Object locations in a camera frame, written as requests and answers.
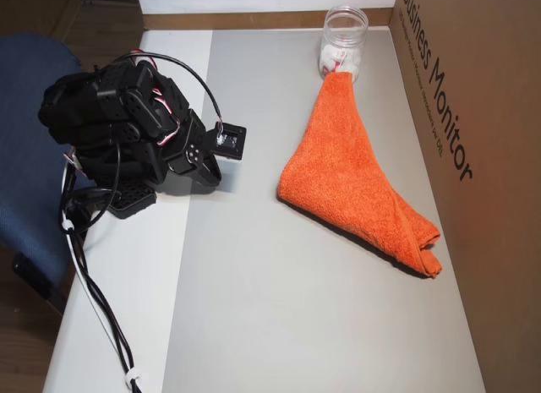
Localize red white paper label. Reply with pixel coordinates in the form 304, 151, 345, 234
320, 50, 348, 76

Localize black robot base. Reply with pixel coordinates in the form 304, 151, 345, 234
74, 147, 171, 221

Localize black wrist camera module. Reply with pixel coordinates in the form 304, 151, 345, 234
202, 121, 248, 162

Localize orange terry towel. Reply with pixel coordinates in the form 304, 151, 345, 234
276, 70, 444, 280

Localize black camera cable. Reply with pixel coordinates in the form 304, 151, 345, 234
126, 50, 225, 130

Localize clear plastic jar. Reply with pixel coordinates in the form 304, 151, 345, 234
317, 4, 369, 84

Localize black chair frame part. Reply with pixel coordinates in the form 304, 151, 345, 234
11, 252, 68, 316

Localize white cable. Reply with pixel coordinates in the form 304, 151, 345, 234
61, 168, 130, 367

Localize grey table mat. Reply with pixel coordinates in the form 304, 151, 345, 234
161, 26, 487, 393

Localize Business Monitor cardboard box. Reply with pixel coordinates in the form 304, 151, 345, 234
388, 0, 541, 393

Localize blue office chair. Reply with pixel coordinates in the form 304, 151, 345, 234
0, 33, 92, 293

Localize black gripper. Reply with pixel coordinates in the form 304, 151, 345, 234
167, 109, 224, 185

